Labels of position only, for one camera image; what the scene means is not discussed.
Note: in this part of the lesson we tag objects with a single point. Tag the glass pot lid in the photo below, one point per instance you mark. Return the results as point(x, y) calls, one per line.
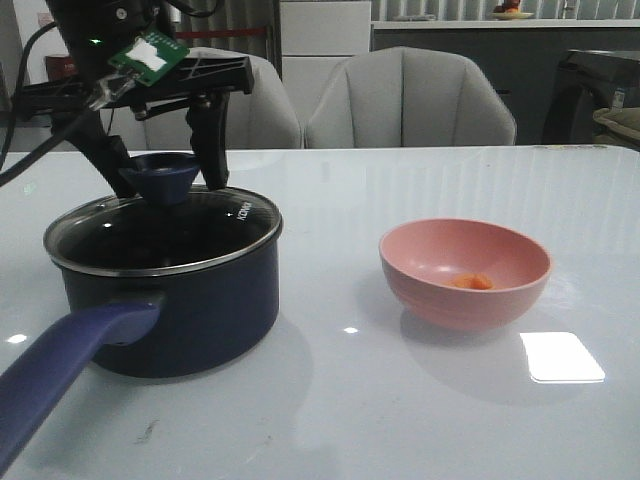
point(171, 225)

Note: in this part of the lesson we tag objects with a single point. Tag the pink bowl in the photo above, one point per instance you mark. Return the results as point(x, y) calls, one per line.
point(420, 258)

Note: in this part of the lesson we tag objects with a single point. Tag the orange ham slices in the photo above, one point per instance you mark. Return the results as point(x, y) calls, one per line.
point(472, 281)

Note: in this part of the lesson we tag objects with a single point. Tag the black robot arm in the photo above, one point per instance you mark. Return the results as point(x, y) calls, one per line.
point(126, 56)

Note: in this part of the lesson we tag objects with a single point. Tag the dark blue pot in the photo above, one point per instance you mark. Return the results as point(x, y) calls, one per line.
point(147, 327)

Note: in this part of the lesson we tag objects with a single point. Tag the red bin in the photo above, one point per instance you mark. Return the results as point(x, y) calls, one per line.
point(59, 66)

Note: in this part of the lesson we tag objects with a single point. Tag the left grey chair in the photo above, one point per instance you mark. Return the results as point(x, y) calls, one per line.
point(262, 119)

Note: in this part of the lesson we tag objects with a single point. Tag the grey chair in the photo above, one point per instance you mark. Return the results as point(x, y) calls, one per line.
point(408, 97)
point(262, 119)

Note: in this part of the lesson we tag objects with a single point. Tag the white drawer cabinet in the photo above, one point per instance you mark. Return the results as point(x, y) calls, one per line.
point(315, 36)

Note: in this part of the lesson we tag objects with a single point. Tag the right grey chair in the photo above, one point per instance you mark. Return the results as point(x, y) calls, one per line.
point(408, 97)

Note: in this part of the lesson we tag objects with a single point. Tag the fruit plate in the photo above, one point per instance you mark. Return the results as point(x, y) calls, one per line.
point(510, 10)

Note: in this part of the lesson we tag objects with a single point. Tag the dark grey counter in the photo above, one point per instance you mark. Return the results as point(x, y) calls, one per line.
point(519, 57)

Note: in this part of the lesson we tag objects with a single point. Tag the dark glossy appliance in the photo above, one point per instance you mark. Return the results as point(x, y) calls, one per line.
point(586, 81)

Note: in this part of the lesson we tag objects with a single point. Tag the beige cushion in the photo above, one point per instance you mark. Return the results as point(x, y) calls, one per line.
point(617, 126)

